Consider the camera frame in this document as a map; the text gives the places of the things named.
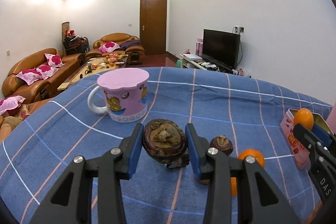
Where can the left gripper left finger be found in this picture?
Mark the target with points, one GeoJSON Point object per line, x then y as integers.
{"type": "Point", "coordinates": [69, 199]}

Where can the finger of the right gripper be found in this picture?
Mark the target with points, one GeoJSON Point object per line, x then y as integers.
{"type": "Point", "coordinates": [305, 137]}
{"type": "Point", "coordinates": [322, 135]}

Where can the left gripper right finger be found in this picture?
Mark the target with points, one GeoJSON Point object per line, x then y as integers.
{"type": "Point", "coordinates": [259, 198]}

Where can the pink tin box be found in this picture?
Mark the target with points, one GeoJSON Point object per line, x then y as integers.
{"type": "Point", "coordinates": [301, 154]}

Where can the blue plaid tablecloth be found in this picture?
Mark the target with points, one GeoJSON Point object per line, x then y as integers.
{"type": "Point", "coordinates": [247, 111]}

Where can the black television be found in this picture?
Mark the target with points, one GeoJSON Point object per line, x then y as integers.
{"type": "Point", "coordinates": [221, 47]}

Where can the pink cartoon mug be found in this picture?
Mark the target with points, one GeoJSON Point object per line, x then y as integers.
{"type": "Point", "coordinates": [125, 93]}

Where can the long brown leather sofa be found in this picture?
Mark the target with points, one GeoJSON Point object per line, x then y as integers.
{"type": "Point", "coordinates": [33, 79]}

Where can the wooden coffee table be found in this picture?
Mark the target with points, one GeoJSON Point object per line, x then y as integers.
{"type": "Point", "coordinates": [95, 66]}

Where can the white tv stand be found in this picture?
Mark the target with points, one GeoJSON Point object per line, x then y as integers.
{"type": "Point", "coordinates": [186, 62]}

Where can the pink floral cushion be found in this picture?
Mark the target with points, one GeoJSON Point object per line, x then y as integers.
{"type": "Point", "coordinates": [54, 60]}

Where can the black shelf rack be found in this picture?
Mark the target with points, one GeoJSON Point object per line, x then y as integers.
{"type": "Point", "coordinates": [76, 44]}

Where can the brown leather armchair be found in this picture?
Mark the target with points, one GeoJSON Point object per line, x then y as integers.
{"type": "Point", "coordinates": [118, 43]}

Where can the brown wooden door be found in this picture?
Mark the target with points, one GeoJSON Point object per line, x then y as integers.
{"type": "Point", "coordinates": [153, 26]}

